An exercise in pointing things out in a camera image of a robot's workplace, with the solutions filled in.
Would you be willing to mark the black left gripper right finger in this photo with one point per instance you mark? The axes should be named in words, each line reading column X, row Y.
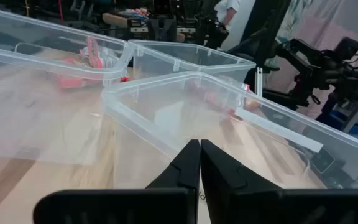
column 244, row 205

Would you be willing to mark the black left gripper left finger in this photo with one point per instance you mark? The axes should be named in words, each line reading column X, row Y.
column 166, row 205

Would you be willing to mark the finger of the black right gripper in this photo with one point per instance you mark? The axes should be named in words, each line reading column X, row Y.
column 300, row 51
column 304, row 90

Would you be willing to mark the orange Maruchan ramen pack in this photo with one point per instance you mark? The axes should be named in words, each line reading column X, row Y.
column 205, row 93
column 93, row 54
column 70, row 83

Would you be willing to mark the white curtain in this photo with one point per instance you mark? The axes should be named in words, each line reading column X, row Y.
column 322, row 18

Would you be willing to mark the blue storage bin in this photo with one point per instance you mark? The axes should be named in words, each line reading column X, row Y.
column 334, row 119

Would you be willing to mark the silver aluminium profile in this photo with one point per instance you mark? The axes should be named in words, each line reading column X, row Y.
column 258, row 81

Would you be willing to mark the clear plastic bin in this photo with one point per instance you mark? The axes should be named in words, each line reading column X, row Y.
column 154, row 124
column 26, row 109
column 166, row 62

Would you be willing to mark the person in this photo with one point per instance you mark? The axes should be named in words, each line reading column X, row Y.
column 227, row 7

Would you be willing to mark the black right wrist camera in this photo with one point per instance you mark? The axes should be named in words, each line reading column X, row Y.
column 350, row 48

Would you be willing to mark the black upright post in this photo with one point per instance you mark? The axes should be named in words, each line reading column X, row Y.
column 266, row 25

